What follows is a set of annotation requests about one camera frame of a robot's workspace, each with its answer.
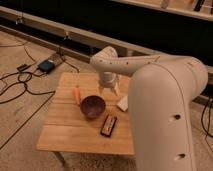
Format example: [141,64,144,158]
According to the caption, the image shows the black cable at right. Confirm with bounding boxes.
[200,97,213,139]

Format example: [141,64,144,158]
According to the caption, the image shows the purple bowl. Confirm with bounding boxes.
[80,95,106,119]

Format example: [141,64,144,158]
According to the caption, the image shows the black power adapter box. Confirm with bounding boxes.
[38,60,55,74]

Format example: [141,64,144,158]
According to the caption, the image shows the black floor cables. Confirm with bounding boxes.
[0,39,80,105]

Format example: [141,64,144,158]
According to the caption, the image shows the small black plug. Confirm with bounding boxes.
[17,64,30,72]

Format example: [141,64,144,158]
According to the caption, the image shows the long wooden bench rail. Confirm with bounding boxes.
[0,1,213,74]

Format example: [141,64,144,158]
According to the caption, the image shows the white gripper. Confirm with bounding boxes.
[98,72,120,96]

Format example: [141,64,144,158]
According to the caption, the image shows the dark red snack bar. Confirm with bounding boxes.
[100,115,117,137]

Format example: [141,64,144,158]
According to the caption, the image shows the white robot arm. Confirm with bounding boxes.
[90,47,208,171]

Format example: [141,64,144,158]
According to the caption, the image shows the orange carrot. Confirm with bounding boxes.
[72,87,81,105]

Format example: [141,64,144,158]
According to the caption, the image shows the wooden table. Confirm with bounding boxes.
[36,71,136,169]

